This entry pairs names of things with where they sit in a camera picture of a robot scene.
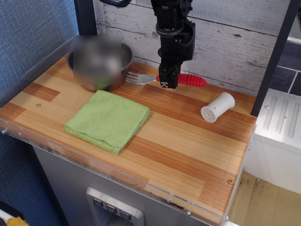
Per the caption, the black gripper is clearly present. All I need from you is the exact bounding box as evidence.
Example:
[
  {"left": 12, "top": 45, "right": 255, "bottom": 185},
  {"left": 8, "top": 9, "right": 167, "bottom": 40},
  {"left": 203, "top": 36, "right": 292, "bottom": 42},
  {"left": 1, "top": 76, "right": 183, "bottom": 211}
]
[{"left": 157, "top": 20, "right": 196, "bottom": 89}]

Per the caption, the red handled metal fork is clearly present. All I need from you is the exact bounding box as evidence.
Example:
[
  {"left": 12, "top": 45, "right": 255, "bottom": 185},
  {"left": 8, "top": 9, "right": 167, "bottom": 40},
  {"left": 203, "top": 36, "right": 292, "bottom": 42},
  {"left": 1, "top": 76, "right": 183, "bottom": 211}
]
[{"left": 126, "top": 72, "right": 207, "bottom": 87}]

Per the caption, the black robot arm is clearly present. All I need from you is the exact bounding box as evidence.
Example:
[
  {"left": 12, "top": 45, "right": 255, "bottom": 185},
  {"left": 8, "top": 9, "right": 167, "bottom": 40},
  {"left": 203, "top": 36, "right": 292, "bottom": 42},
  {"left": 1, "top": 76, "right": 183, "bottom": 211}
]
[{"left": 151, "top": 0, "right": 196, "bottom": 89}]

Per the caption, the green folded napkin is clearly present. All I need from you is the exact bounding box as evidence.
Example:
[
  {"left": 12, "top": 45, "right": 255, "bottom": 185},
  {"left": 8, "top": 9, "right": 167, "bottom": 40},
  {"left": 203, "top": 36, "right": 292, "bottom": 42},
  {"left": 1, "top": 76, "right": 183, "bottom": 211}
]
[{"left": 63, "top": 90, "right": 150, "bottom": 154}]

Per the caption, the white plastic shaker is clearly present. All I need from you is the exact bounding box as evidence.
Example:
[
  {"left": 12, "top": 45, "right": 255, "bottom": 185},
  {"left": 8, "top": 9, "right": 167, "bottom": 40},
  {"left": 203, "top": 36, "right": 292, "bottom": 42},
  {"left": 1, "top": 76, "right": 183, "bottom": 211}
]
[{"left": 201, "top": 92, "right": 235, "bottom": 123}]

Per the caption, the stainless steel bowl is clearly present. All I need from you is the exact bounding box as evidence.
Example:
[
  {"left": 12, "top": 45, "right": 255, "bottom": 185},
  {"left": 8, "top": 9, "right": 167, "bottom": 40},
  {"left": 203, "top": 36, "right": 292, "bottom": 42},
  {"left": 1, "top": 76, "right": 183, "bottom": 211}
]
[{"left": 67, "top": 35, "right": 133, "bottom": 92}]

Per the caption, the white toy sink unit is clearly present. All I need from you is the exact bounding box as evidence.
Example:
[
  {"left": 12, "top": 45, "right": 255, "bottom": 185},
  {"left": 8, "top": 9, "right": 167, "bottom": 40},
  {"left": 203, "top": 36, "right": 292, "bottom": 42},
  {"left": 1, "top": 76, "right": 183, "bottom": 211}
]
[{"left": 244, "top": 89, "right": 301, "bottom": 194}]

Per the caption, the silver toy fridge cabinet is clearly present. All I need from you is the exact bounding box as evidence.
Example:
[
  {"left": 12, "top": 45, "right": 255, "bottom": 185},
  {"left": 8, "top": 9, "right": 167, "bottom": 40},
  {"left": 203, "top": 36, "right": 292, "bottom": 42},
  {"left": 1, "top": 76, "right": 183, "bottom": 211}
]
[{"left": 33, "top": 146, "right": 227, "bottom": 226}]

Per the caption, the yellow object bottom left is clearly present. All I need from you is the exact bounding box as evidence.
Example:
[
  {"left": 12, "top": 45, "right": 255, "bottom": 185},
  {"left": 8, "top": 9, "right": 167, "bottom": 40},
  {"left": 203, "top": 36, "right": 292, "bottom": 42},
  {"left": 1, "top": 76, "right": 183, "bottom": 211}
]
[{"left": 7, "top": 217, "right": 29, "bottom": 226}]

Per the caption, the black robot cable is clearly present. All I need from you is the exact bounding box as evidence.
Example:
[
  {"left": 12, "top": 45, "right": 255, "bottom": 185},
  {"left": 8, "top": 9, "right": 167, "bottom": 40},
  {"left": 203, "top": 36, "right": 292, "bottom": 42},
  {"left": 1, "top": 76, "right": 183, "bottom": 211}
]
[{"left": 98, "top": 0, "right": 132, "bottom": 7}]

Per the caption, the black left frame post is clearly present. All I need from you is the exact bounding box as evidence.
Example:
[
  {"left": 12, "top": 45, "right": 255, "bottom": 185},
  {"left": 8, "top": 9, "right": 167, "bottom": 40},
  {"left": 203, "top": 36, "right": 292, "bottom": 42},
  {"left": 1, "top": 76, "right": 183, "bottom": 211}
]
[{"left": 74, "top": 0, "right": 97, "bottom": 35}]

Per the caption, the black vertical frame post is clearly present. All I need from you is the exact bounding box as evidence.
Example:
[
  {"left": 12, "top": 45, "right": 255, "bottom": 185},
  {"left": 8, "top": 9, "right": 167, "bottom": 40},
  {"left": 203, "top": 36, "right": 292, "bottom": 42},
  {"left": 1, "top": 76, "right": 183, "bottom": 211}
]
[{"left": 251, "top": 0, "right": 301, "bottom": 117}]

